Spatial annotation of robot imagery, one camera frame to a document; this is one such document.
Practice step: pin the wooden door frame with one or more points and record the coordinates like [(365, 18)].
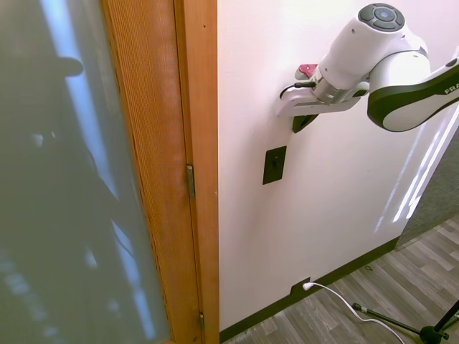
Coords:
[(204, 143)]

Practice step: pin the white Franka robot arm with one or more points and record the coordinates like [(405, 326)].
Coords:
[(344, 46)]

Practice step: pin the black baseboard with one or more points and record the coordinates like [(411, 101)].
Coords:
[(340, 267)]

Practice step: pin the black tripod stand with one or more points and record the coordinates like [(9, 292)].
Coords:
[(435, 329)]

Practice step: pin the frosted glass wooden door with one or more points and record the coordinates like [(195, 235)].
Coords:
[(71, 179)]

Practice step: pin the black wall light switch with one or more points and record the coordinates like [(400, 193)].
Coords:
[(274, 165)]

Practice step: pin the large brass door hinge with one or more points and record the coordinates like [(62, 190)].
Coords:
[(190, 181)]

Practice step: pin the black wall outlet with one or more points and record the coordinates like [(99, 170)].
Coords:
[(298, 285)]

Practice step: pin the small brass door hinge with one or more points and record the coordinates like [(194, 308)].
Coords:
[(202, 320)]

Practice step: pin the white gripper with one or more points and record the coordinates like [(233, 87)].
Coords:
[(297, 105)]

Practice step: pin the red wrist camera mount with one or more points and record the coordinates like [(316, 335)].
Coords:
[(307, 71)]

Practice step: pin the white power plug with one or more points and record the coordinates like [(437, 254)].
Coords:
[(307, 286)]

